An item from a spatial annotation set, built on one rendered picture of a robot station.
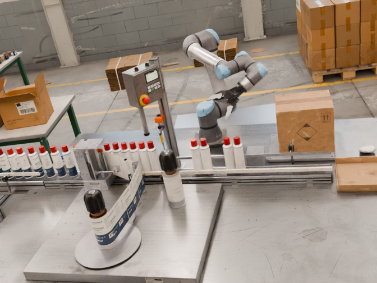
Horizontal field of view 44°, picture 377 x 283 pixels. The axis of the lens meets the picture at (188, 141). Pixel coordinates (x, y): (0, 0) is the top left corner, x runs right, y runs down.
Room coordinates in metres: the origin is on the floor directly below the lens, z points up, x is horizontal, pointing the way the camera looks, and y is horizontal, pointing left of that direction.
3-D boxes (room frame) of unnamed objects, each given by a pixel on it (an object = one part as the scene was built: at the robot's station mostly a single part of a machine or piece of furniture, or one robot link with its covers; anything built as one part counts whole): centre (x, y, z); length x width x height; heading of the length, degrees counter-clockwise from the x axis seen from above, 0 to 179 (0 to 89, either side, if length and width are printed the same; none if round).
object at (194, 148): (2.18, -0.03, 0.98); 0.05 x 0.05 x 0.20
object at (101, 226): (1.70, 0.45, 1.04); 0.09 x 0.09 x 0.29
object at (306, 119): (2.32, -0.66, 0.99); 0.30 x 0.24 x 0.27; 76
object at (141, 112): (2.36, 0.22, 1.18); 0.04 x 0.04 x 0.21
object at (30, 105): (3.71, 1.28, 0.97); 0.51 x 0.39 x 0.37; 175
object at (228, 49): (6.74, -0.66, 0.11); 0.65 x 0.54 x 0.22; 77
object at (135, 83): (2.33, 0.17, 1.38); 0.17 x 0.10 x 0.19; 127
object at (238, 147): (2.11, -0.25, 0.98); 0.05 x 0.05 x 0.20
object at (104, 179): (2.26, 0.53, 1.01); 0.14 x 0.13 x 0.26; 72
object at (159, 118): (2.28, 0.14, 1.05); 0.10 x 0.04 x 0.33; 162
